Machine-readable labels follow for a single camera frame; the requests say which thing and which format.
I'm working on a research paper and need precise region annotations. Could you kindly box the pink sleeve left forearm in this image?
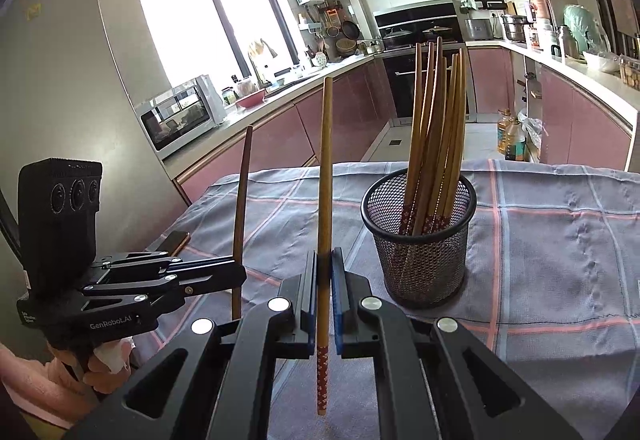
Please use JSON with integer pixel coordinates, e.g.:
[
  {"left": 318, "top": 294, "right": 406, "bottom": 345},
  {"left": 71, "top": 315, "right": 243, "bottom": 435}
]
[{"left": 1, "top": 345, "right": 98, "bottom": 429}]

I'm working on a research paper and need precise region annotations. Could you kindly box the grey plaid tablecloth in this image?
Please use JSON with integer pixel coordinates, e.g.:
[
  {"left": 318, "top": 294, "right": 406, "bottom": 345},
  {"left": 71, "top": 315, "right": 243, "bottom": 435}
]
[{"left": 148, "top": 160, "right": 639, "bottom": 439}]

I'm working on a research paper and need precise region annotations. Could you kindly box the steel cooking pot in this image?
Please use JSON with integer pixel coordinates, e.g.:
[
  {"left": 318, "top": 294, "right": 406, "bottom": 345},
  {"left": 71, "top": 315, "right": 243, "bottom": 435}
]
[{"left": 500, "top": 15, "right": 530, "bottom": 44}]

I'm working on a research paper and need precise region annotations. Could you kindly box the cooking oil bottle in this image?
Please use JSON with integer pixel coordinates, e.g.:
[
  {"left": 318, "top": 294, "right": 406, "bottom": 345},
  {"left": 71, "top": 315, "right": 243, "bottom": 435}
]
[{"left": 497, "top": 108, "right": 514, "bottom": 155}]

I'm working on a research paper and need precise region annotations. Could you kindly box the black mesh utensil cup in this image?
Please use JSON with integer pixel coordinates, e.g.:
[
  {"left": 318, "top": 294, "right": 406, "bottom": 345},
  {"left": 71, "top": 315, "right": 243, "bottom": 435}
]
[{"left": 360, "top": 169, "right": 477, "bottom": 309}]

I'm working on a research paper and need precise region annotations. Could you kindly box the red-patterned wooden chopstick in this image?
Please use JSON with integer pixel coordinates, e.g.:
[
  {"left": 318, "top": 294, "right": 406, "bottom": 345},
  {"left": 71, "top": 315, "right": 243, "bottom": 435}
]
[{"left": 316, "top": 78, "right": 333, "bottom": 416}]

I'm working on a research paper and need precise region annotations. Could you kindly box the white microwave oven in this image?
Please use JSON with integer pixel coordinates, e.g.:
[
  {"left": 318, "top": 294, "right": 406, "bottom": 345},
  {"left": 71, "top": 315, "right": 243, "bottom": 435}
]
[{"left": 134, "top": 74, "right": 227, "bottom": 160}]

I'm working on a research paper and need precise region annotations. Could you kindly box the black built-in oven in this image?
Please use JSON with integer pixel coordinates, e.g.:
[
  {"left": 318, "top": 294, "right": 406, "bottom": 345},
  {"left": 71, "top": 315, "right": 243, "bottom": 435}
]
[{"left": 373, "top": 0, "right": 466, "bottom": 119}]

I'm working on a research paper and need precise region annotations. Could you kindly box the chopstick in cup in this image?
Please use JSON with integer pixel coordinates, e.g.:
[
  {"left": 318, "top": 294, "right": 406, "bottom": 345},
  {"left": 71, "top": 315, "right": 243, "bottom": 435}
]
[
  {"left": 432, "top": 55, "right": 459, "bottom": 230},
  {"left": 444, "top": 50, "right": 466, "bottom": 220},
  {"left": 413, "top": 36, "right": 446, "bottom": 235},
  {"left": 399, "top": 44, "right": 423, "bottom": 235}
]

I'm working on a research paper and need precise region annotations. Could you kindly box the left hand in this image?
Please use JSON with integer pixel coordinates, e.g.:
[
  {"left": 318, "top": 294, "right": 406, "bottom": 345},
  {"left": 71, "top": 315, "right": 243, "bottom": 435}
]
[{"left": 48, "top": 337, "right": 136, "bottom": 394}]

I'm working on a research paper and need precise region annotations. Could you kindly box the plain wooden chopstick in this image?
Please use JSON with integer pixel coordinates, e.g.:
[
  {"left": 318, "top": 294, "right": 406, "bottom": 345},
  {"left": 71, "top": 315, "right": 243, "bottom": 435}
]
[{"left": 231, "top": 125, "right": 254, "bottom": 320}]

